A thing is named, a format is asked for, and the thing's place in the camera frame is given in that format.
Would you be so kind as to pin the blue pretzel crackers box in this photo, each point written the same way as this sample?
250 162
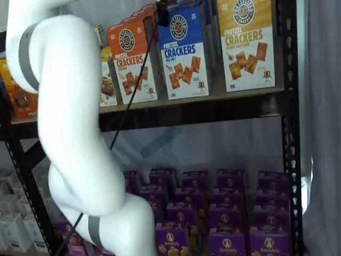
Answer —
183 58

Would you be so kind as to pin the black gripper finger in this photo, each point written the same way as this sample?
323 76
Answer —
163 14

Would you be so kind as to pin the yellow pretzel crackers box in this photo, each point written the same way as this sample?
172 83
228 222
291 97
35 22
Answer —
247 53

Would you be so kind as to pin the purple Annie's snack box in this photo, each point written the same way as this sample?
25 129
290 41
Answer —
195 179
227 218
68 229
272 198
271 216
153 194
228 197
189 196
273 181
181 214
161 177
131 181
173 242
269 244
227 245
230 178

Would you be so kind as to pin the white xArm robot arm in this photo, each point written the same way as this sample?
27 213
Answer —
69 106

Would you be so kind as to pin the white carton box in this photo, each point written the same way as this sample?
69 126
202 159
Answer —
8 204
26 205
14 233
36 232

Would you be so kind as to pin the black metal shelving rack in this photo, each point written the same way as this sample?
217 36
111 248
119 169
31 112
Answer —
186 112

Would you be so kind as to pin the pink snack box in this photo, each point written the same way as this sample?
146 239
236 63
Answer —
77 248

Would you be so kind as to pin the orange snack box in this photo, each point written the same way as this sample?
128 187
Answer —
18 101

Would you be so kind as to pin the Simple Mills almond bars box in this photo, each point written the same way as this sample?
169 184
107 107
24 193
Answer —
98 33
108 82

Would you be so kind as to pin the orange pretzel crackers box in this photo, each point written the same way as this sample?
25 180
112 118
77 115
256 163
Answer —
133 16
133 66
149 7

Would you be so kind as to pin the wooden shelf board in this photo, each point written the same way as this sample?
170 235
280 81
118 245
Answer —
218 94

